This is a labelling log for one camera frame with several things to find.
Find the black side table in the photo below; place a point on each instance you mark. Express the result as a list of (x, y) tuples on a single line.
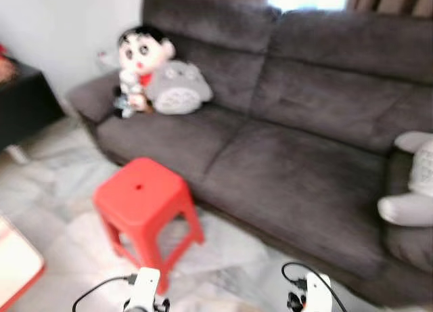
[(27, 105)]

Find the grey round creature plush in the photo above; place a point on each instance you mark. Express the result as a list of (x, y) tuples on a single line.
[(179, 85)]

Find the red plastic stool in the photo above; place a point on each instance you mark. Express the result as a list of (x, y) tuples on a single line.
[(139, 190)]

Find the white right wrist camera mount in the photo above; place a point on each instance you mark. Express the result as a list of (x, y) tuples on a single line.
[(318, 295)]

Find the white grey plush toy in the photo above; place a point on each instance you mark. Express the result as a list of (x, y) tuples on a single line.
[(409, 207)]

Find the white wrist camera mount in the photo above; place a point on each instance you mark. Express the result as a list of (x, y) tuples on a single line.
[(145, 288), (318, 295)]

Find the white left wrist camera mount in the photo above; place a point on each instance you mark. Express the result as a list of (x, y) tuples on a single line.
[(145, 288)]

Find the dark brown fabric sofa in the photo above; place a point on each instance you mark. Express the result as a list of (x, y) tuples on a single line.
[(298, 143)]

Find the black haired boy plush doll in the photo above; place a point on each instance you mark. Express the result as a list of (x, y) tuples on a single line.
[(143, 53)]

